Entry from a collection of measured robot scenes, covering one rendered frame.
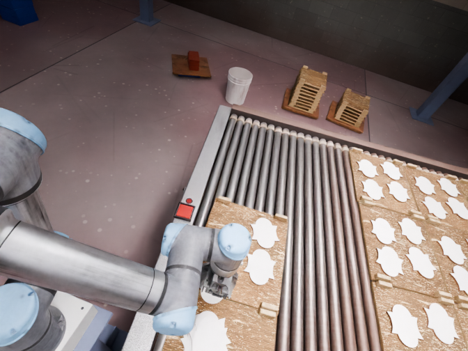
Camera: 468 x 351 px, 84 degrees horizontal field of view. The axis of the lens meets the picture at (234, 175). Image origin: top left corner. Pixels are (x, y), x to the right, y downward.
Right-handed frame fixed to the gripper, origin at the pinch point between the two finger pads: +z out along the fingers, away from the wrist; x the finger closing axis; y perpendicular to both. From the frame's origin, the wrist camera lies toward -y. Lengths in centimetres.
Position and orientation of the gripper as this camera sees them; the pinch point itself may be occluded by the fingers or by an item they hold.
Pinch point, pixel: (215, 281)
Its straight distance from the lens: 90.9
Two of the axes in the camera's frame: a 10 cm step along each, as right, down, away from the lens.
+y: -2.1, 7.2, -6.7
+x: 9.6, 2.9, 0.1
